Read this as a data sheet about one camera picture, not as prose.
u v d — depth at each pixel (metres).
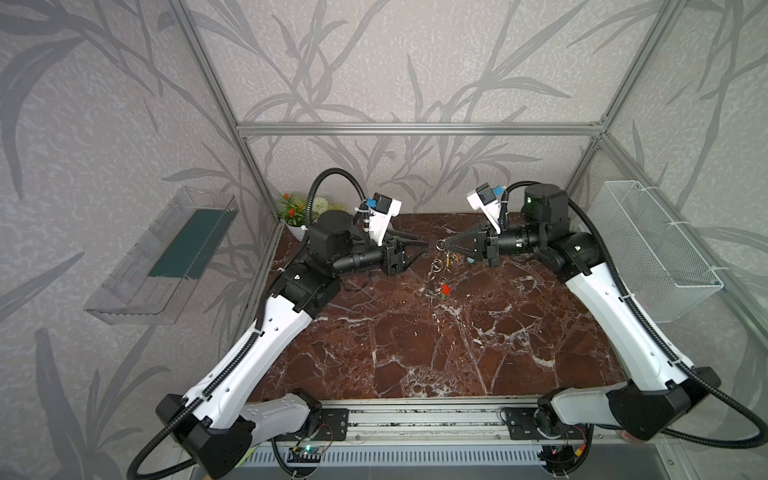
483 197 0.53
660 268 0.62
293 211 1.02
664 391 0.38
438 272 0.60
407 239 0.63
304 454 0.72
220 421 0.37
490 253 0.53
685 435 0.43
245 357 0.40
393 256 0.53
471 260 0.58
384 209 0.53
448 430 0.74
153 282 0.63
